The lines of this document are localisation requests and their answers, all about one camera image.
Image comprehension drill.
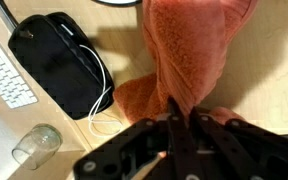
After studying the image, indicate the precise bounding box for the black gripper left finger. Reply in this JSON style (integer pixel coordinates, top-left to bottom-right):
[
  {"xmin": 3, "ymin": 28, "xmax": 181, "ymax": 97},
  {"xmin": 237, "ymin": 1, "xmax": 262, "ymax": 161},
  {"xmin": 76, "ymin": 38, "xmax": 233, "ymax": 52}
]
[{"xmin": 73, "ymin": 98, "xmax": 204, "ymax": 180}]

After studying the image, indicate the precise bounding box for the white charging cable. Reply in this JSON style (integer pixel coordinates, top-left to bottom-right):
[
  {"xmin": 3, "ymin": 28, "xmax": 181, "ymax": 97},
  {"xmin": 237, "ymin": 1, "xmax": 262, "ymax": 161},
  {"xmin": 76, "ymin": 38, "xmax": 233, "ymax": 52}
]
[{"xmin": 78, "ymin": 44, "xmax": 123, "ymax": 138}]

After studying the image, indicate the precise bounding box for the orange towel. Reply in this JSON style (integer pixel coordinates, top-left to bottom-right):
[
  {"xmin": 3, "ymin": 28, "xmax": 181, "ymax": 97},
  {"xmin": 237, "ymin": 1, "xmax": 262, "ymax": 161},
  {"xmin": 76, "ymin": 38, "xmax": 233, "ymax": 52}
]
[{"xmin": 114, "ymin": 0, "xmax": 258, "ymax": 123}]

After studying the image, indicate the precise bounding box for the clear drinking glass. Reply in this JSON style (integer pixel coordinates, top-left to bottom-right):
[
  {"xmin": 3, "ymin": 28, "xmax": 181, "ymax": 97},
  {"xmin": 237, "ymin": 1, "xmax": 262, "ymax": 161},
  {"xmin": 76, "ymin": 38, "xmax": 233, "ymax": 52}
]
[{"xmin": 11, "ymin": 123, "xmax": 63, "ymax": 170}]

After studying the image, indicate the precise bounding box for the black zipper pouch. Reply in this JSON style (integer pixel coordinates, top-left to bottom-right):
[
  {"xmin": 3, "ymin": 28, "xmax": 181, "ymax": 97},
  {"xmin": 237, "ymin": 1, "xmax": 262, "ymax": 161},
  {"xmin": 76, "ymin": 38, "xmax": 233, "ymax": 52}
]
[{"xmin": 8, "ymin": 12, "xmax": 114, "ymax": 120}]

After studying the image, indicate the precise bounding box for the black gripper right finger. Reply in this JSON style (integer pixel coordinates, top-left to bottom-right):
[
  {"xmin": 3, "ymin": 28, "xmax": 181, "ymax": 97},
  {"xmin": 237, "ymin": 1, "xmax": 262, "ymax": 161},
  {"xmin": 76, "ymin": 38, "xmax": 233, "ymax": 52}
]
[{"xmin": 189, "ymin": 108, "xmax": 288, "ymax": 180}]

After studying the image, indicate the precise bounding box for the white keyboard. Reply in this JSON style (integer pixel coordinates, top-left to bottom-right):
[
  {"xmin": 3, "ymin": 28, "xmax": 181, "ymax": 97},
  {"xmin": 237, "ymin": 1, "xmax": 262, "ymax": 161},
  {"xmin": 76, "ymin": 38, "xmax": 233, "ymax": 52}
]
[{"xmin": 0, "ymin": 46, "xmax": 38, "ymax": 109}]

